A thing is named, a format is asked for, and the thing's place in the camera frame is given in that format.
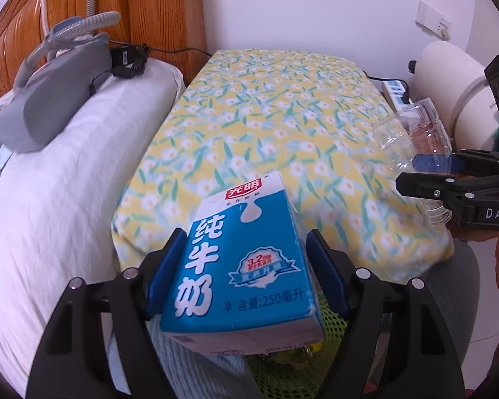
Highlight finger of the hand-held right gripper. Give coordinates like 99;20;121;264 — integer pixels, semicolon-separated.
395;172;499;213
413;150;499;177

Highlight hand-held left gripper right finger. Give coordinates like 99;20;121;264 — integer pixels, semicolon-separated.
305;228;466;399

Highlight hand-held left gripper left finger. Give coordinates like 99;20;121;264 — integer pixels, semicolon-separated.
27;228;189;399

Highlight clear plastic bottle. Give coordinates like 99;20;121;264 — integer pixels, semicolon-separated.
374;97;455;227

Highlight green mesh wastebasket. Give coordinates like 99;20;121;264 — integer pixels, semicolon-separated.
247;291;358;399

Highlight blue milk carton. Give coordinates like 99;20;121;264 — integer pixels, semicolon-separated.
160;170;326;356

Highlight white cylindrical appliance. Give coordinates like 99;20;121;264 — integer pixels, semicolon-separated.
410;41;499;150

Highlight light blue ribbed cloth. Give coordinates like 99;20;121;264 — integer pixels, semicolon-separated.
147;320;260;399

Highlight white power strip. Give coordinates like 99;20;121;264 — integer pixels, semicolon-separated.
380;79;414;111

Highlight white pillow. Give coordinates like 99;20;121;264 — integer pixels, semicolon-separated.
0;56;188;387

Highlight yellow floral cloth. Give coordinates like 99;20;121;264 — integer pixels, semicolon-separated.
111;49;456;287

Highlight grey padded machine bag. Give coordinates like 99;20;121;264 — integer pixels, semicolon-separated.
0;35;111;152

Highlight black power adapter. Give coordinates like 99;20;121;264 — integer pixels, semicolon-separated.
108;44;150;79

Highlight wooden headboard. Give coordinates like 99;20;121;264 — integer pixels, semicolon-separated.
0;0;211;113

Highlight white wall socket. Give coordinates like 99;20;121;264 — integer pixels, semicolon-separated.
415;0;452;41

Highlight black adapter cable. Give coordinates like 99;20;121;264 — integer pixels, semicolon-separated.
145;45;213;58

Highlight grey corrugated hose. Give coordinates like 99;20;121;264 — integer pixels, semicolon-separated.
16;0;121;88

